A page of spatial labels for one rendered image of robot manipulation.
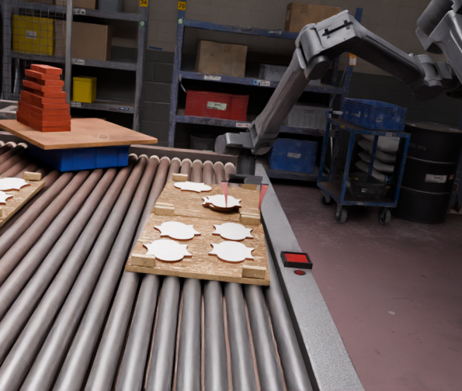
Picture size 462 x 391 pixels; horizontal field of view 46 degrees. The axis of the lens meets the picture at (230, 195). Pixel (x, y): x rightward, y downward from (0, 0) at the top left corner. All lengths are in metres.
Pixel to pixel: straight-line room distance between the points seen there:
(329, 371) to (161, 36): 5.62
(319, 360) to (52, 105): 1.59
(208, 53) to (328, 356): 4.93
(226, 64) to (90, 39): 1.42
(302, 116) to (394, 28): 1.60
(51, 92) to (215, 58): 3.68
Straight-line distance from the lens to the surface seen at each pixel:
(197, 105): 5.81
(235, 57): 5.88
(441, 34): 1.06
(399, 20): 6.83
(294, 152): 6.03
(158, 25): 6.44
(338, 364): 1.11
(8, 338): 1.12
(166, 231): 1.55
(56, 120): 2.35
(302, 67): 1.32
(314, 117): 6.00
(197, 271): 1.34
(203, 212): 1.77
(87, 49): 6.07
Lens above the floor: 1.49
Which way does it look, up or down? 16 degrees down
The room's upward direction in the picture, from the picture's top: 6 degrees clockwise
